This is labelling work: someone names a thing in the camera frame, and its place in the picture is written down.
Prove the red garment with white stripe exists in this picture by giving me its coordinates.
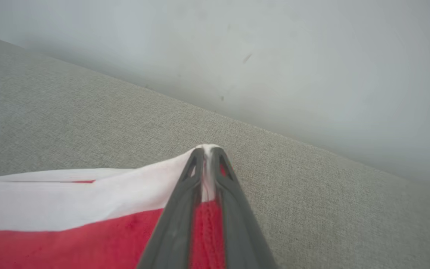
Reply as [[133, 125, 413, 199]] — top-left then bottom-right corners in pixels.
[[0, 144, 238, 269]]

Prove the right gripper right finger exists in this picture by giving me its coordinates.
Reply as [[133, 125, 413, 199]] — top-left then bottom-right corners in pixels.
[[209, 147, 279, 269]]

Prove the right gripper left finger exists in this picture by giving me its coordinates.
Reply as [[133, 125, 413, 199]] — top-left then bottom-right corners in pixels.
[[137, 148, 205, 269]]

